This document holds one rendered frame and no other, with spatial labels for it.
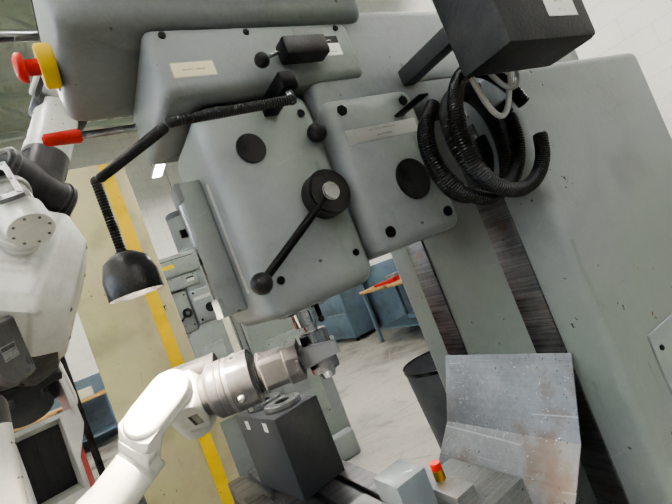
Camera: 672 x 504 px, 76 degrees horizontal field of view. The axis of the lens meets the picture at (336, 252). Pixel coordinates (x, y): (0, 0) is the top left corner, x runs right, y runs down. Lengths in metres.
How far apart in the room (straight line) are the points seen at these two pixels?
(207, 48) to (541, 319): 0.70
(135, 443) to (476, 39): 0.69
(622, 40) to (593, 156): 3.99
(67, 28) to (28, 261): 0.40
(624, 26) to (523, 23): 4.28
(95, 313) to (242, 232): 1.82
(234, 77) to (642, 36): 4.39
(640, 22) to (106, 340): 4.63
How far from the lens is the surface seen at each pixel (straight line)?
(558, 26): 0.68
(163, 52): 0.66
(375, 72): 0.81
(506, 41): 0.59
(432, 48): 0.78
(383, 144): 0.73
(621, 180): 0.97
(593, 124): 0.96
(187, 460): 2.45
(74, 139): 0.82
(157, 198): 10.26
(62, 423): 1.16
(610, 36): 4.94
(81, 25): 0.67
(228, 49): 0.69
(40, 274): 0.86
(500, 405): 0.96
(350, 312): 8.01
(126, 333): 2.38
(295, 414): 1.04
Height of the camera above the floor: 1.34
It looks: 2 degrees up
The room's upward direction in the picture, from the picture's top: 21 degrees counter-clockwise
